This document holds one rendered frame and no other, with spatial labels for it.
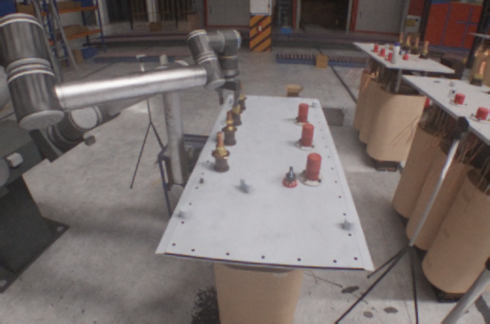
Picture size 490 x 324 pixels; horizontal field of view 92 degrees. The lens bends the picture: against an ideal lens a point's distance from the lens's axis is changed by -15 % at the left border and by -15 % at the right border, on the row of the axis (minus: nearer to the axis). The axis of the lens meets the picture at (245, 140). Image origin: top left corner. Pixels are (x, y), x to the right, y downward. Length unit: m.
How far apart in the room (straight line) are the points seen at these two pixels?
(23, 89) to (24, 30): 0.20
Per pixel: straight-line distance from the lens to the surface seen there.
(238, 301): 1.58
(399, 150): 4.05
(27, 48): 1.07
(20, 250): 3.24
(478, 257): 2.48
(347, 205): 1.28
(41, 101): 0.99
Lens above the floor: 2.17
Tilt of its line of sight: 29 degrees down
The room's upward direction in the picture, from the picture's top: straight up
